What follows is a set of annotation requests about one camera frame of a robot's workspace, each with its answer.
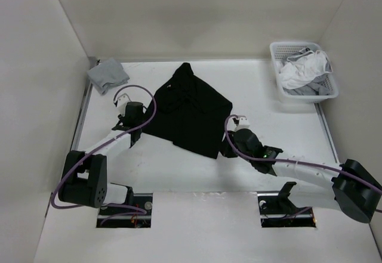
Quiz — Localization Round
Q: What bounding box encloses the black tank top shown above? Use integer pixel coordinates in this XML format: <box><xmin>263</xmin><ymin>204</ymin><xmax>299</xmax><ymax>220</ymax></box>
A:
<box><xmin>143</xmin><ymin>63</ymin><xmax>233</xmax><ymax>159</ymax></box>

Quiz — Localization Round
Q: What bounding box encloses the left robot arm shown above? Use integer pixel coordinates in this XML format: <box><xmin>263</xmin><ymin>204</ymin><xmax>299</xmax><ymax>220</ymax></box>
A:
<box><xmin>58</xmin><ymin>101</ymin><xmax>144</xmax><ymax>215</ymax></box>

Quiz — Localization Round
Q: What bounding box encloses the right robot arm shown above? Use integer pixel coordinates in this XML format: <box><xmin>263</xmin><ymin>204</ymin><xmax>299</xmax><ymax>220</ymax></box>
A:
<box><xmin>220</xmin><ymin>128</ymin><xmax>381</xmax><ymax>224</ymax></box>

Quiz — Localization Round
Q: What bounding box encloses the folded grey tank top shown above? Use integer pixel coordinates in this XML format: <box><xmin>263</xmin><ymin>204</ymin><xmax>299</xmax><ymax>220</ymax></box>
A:
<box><xmin>87</xmin><ymin>58</ymin><xmax>130</xmax><ymax>95</ymax></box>

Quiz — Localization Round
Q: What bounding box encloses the white tank top in basket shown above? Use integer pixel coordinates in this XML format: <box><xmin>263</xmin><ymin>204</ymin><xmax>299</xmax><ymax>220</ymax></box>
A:
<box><xmin>279</xmin><ymin>48</ymin><xmax>332</xmax><ymax>90</ymax></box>

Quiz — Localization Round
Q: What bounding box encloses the grey tank top in basket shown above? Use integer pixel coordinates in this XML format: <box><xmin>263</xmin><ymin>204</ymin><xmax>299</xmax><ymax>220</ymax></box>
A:
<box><xmin>282</xmin><ymin>47</ymin><xmax>335</xmax><ymax>97</ymax></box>

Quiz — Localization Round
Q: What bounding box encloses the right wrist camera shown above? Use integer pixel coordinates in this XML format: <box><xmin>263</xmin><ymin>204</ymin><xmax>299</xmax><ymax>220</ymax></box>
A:
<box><xmin>233</xmin><ymin>116</ymin><xmax>250</xmax><ymax>131</ymax></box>

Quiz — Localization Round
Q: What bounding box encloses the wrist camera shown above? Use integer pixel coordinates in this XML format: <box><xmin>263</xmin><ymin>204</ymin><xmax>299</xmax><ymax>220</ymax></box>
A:
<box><xmin>113</xmin><ymin>93</ymin><xmax>131</xmax><ymax>115</ymax></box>
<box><xmin>233</xmin><ymin>116</ymin><xmax>250</xmax><ymax>131</ymax></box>

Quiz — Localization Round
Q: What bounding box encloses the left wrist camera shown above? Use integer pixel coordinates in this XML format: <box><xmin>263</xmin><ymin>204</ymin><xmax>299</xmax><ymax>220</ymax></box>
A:
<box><xmin>113</xmin><ymin>93</ymin><xmax>131</xmax><ymax>115</ymax></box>

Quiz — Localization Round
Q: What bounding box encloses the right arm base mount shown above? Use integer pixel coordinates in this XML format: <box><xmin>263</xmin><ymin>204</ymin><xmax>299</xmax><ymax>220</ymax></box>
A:
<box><xmin>257</xmin><ymin>182</ymin><xmax>316</xmax><ymax>228</ymax></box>

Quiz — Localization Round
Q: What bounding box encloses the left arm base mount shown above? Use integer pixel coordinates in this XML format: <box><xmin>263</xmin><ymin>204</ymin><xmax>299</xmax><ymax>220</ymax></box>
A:
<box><xmin>96</xmin><ymin>193</ymin><xmax>153</xmax><ymax>229</ymax></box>

